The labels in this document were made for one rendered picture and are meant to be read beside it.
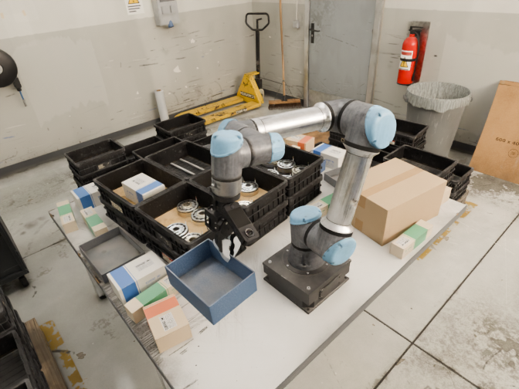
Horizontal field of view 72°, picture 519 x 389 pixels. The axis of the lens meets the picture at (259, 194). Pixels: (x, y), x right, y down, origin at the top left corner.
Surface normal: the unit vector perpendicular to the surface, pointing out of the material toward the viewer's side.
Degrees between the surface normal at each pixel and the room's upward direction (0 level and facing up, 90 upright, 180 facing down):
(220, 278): 2
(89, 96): 90
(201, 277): 2
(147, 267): 0
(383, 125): 81
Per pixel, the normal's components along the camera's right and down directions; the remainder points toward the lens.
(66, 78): 0.66, 0.37
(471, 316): -0.06, -0.84
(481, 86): -0.74, 0.40
